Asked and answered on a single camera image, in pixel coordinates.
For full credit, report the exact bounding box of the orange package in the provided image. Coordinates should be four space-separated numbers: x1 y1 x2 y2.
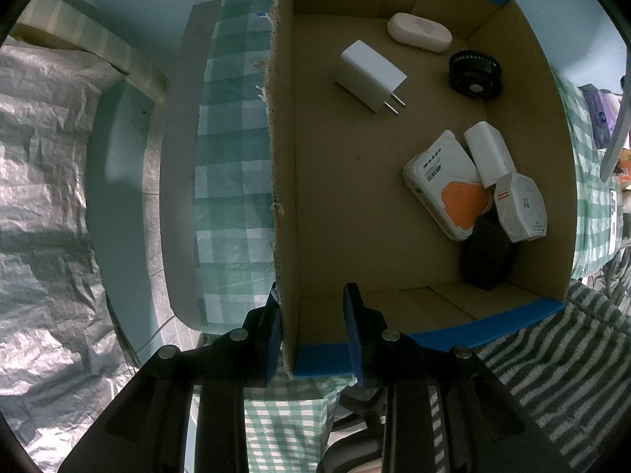
616 149 631 191

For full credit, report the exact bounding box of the white octagonal charger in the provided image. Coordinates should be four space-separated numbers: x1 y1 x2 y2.
494 172 547 242

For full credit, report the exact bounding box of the blue cardboard box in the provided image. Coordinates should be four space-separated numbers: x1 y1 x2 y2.
266 0 577 377

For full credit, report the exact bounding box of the purple tissue pack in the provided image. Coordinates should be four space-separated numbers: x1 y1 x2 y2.
580 84 622 149

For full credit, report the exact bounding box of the large white charger block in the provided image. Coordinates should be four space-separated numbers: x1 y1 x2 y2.
464 121 517 188

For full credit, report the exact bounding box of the black round silver-bottom device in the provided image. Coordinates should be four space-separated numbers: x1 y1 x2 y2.
447 49 504 101

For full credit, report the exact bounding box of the silver crinkled foil sheet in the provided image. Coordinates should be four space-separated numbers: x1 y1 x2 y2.
1 39 153 472

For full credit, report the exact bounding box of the long white curved bar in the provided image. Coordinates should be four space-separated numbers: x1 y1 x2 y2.
600 87 631 182

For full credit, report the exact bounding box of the white orange power adapter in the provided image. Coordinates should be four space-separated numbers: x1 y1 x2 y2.
402 130 491 241

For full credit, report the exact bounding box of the small white usb charger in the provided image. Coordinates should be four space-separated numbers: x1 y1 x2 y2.
335 39 407 115

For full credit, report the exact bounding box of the beige striped cushion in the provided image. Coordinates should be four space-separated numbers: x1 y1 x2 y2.
9 0 170 104

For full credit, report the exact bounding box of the grey striped towel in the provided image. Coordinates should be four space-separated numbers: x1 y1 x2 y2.
319 279 631 473

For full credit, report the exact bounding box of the white oval case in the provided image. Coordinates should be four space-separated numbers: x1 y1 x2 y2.
387 13 452 54

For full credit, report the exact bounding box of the green checkered tablecloth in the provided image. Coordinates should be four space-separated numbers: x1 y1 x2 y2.
194 0 352 472

